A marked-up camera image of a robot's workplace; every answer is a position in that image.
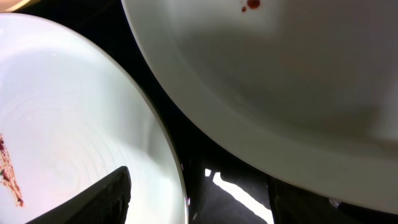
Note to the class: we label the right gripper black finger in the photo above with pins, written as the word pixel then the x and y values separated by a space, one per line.
pixel 106 201

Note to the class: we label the light blue plate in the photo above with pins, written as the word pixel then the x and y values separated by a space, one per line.
pixel 71 115

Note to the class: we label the pale green plate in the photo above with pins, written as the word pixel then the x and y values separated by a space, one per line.
pixel 303 90

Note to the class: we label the round black tray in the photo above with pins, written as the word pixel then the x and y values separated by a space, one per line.
pixel 203 161

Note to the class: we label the yellow plate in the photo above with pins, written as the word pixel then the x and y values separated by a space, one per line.
pixel 13 5

